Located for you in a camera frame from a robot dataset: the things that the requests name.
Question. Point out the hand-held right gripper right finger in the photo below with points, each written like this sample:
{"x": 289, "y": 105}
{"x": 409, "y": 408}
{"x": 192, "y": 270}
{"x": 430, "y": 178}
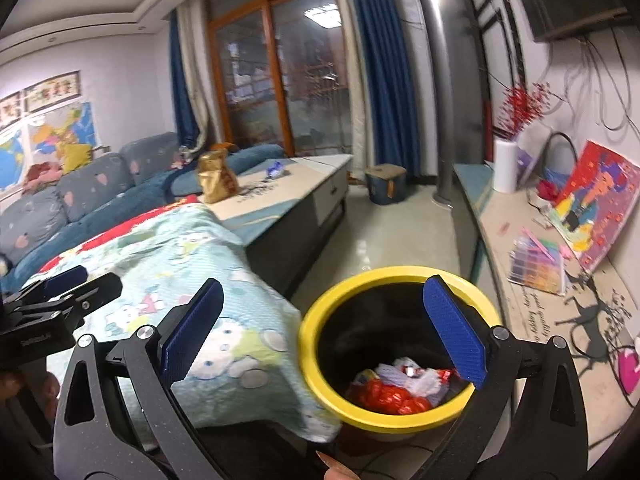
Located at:
{"x": 452, "y": 325}

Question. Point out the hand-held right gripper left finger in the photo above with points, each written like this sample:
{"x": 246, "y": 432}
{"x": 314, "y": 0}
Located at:
{"x": 192, "y": 330}

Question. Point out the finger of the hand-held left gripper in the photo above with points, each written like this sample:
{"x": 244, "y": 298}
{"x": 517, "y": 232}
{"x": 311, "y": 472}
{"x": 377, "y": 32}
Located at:
{"x": 65, "y": 276}
{"x": 95, "y": 290}

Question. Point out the long red snack wrapper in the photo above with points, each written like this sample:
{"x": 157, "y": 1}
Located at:
{"x": 445, "y": 374}

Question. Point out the lavender foam fruit net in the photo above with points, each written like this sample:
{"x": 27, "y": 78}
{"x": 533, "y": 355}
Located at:
{"x": 430, "y": 385}

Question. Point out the red plastic bag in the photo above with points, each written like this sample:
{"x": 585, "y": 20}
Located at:
{"x": 385, "y": 397}

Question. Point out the yellow white wrapper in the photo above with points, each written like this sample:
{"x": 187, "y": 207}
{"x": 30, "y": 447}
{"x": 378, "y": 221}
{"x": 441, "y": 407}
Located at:
{"x": 367, "y": 376}

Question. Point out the yellow rimmed black trash bin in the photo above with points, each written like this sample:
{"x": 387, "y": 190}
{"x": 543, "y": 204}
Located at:
{"x": 310, "y": 340}

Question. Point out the person's left hand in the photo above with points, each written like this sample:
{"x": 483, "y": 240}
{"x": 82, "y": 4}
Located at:
{"x": 10, "y": 385}

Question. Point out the person's right hand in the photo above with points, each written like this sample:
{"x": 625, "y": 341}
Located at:
{"x": 340, "y": 474}

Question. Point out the beige television cabinet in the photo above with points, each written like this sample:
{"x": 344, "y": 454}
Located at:
{"x": 530, "y": 320}

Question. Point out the light blue cartoon cat blanket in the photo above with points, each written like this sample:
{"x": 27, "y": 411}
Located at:
{"x": 200, "y": 250}

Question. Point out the blue grey sofa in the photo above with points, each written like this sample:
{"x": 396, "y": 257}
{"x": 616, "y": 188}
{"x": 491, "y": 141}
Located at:
{"x": 90, "y": 185}

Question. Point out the colourful bead tray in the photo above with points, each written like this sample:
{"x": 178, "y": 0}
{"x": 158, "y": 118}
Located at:
{"x": 537, "y": 267}

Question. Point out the pink red cloth pile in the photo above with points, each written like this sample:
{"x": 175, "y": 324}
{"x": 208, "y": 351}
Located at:
{"x": 42, "y": 172}

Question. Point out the yellow pillow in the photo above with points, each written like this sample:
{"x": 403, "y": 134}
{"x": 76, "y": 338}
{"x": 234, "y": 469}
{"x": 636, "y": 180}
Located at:
{"x": 75, "y": 156}

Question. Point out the world map poster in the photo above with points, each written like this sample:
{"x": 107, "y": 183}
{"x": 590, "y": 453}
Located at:
{"x": 12, "y": 160}

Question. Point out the country map poster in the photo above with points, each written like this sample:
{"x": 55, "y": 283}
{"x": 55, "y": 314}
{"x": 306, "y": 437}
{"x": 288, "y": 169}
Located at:
{"x": 62, "y": 130}

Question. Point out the gold paper bag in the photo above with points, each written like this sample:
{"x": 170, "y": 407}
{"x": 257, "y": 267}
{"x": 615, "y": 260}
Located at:
{"x": 217, "y": 177}

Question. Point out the dark storage stool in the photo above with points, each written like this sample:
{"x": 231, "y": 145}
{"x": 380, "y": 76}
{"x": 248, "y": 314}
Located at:
{"x": 385, "y": 185}

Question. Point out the pile of seed shells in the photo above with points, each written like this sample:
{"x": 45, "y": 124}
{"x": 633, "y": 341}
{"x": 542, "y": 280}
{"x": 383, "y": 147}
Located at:
{"x": 260, "y": 189}

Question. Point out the white ribbed vase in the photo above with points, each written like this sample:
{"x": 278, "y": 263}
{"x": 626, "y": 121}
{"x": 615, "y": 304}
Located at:
{"x": 506, "y": 167}

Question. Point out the framed embroidery picture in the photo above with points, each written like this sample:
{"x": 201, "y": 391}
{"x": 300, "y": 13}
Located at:
{"x": 52, "y": 91}
{"x": 10, "y": 110}

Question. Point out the beige grey coffee table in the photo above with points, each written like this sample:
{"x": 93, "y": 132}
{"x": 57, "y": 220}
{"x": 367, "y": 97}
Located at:
{"x": 300, "y": 185}

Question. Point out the blue snack wrapper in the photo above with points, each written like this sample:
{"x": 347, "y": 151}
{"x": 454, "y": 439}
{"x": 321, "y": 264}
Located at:
{"x": 275, "y": 169}

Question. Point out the colourful girl painting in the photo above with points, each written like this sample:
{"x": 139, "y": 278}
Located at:
{"x": 600, "y": 205}

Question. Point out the blue curtain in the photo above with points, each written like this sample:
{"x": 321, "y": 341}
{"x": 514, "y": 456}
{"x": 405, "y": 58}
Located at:
{"x": 182, "y": 90}
{"x": 385, "y": 70}

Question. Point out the red berry branches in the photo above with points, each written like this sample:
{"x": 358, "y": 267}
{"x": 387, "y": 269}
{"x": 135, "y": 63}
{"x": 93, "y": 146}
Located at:
{"x": 520, "y": 110}

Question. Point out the cream curtain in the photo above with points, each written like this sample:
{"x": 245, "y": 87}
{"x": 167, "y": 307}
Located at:
{"x": 200, "y": 85}
{"x": 350, "y": 85}

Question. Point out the silver tower air conditioner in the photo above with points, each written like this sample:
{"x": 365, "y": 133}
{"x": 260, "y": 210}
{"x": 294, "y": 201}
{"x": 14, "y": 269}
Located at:
{"x": 450, "y": 85}

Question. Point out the wooden framed glass door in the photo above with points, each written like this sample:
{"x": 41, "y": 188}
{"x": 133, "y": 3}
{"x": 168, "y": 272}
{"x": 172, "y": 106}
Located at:
{"x": 300, "y": 85}

